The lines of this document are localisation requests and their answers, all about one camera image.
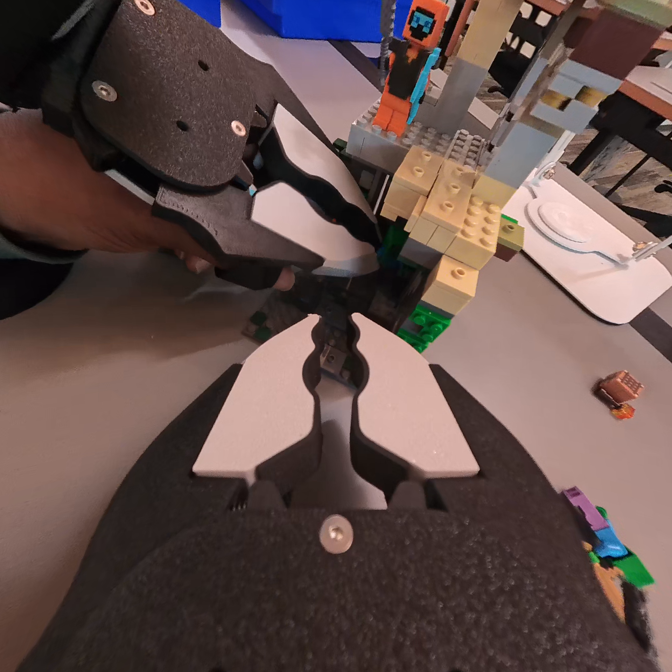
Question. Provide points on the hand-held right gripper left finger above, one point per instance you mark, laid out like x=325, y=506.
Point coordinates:
x=257, y=414

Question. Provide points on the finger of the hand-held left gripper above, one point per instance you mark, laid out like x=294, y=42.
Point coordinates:
x=294, y=220
x=309, y=147

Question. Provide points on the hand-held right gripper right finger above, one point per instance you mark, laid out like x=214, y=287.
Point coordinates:
x=414, y=420

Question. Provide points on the toy brick building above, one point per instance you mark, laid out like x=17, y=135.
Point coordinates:
x=456, y=220

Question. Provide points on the grey desk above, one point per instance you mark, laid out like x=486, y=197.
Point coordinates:
x=131, y=367

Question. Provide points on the wooden top office desk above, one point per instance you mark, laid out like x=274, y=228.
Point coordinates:
x=651, y=84

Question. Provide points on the person's left hand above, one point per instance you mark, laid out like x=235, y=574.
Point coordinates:
x=68, y=194

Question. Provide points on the orange toy minifigure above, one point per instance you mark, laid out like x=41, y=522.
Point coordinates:
x=404, y=68

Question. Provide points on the blue plastic box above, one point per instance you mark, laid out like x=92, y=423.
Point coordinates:
x=325, y=18

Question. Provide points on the small brown brick crate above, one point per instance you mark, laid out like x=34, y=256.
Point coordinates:
x=622, y=386

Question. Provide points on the white lamp base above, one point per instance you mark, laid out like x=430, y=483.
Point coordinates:
x=593, y=283

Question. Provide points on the blue green zombie minifigure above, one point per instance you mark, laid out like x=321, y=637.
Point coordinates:
x=609, y=540

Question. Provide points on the tan toy sword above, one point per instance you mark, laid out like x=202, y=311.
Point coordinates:
x=611, y=593

